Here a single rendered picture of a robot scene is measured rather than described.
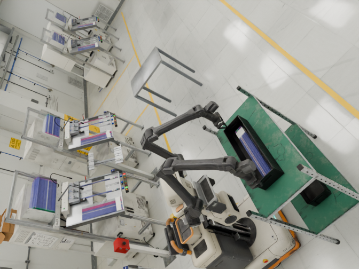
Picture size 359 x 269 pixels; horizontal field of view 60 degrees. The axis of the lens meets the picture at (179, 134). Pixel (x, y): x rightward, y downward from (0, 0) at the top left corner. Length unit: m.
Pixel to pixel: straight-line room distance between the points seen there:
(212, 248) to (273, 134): 1.00
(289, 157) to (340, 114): 1.21
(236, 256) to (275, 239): 0.36
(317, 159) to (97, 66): 6.54
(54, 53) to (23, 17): 3.27
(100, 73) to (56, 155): 3.68
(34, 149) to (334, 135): 4.03
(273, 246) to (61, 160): 3.58
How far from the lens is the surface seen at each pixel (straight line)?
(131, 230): 4.37
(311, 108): 3.40
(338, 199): 2.58
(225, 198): 2.59
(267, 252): 2.91
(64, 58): 8.26
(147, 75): 4.66
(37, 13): 11.19
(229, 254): 2.72
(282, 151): 2.16
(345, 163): 3.03
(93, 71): 8.40
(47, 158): 5.29
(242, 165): 1.74
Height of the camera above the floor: 2.61
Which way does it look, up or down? 33 degrees down
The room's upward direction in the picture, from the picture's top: 66 degrees counter-clockwise
